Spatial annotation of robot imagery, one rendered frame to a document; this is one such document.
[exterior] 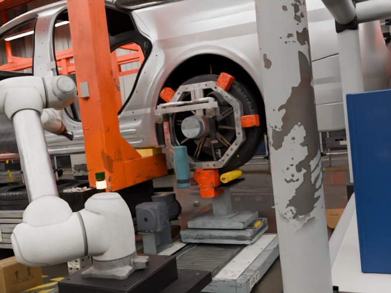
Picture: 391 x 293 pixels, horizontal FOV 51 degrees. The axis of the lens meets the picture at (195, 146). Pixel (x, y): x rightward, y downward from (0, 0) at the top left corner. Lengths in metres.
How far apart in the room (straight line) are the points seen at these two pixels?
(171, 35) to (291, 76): 2.63
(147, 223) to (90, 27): 1.21
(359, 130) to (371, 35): 2.33
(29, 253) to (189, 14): 1.89
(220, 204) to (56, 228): 1.56
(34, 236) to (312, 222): 1.24
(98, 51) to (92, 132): 0.48
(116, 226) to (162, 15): 1.79
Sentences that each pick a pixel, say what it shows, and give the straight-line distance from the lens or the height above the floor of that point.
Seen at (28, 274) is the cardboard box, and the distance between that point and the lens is 2.75.
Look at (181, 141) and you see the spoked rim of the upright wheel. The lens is 2.79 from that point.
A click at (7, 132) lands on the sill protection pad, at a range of 3.90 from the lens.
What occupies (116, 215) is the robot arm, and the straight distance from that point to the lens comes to 1.44.
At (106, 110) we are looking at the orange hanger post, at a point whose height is 1.01.
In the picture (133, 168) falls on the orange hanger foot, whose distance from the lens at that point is 2.69.
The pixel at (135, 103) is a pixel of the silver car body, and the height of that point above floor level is 1.06.
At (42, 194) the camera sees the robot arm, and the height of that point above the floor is 0.68.
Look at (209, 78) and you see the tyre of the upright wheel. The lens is 2.67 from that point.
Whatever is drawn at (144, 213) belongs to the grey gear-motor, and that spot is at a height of 0.36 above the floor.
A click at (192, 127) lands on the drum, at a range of 2.47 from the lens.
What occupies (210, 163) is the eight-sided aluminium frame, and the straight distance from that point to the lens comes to 2.60.
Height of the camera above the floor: 0.86
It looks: 3 degrees down
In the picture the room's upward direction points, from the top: 6 degrees counter-clockwise
